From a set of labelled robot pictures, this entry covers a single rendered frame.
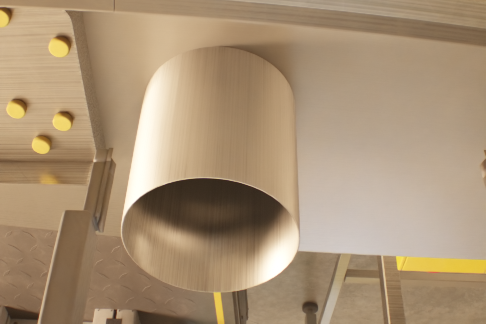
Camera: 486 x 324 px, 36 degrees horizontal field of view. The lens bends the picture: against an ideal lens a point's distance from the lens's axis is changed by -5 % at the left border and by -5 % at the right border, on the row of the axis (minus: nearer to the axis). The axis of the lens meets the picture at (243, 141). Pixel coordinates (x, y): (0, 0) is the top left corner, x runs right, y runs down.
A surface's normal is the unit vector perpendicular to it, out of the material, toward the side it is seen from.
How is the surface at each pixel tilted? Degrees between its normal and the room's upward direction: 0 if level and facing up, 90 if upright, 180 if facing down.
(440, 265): 0
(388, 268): 90
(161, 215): 90
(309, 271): 0
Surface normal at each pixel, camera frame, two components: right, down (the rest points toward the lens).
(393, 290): 0.09, -0.73
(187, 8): -0.02, 0.68
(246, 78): 0.40, -0.66
